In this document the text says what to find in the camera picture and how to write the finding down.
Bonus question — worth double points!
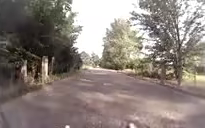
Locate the distant small trees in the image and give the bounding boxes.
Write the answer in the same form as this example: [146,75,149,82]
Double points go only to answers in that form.
[79,50,102,68]

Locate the pale grass verge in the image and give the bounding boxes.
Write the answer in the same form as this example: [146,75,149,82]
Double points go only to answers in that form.
[136,68,205,90]

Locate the pale concrete post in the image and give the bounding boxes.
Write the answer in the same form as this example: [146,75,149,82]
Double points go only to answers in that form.
[20,59,28,82]
[41,55,49,81]
[49,56,56,76]

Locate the weedy grass strip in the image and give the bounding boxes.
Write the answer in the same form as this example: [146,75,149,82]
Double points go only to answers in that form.
[19,69,83,90]

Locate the thin-trunked leafy tree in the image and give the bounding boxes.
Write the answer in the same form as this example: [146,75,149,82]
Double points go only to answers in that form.
[129,0,205,87]

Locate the grey asphalt road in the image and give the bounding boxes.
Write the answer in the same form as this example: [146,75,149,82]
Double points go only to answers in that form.
[0,68,205,128]

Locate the tall pale green tree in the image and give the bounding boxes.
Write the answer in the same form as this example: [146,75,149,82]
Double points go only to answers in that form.
[99,18,145,71]

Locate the green bushes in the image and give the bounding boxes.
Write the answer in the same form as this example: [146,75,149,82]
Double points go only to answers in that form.
[128,58,163,78]

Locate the dense dark trees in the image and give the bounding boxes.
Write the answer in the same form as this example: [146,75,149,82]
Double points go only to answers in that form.
[0,0,84,84]

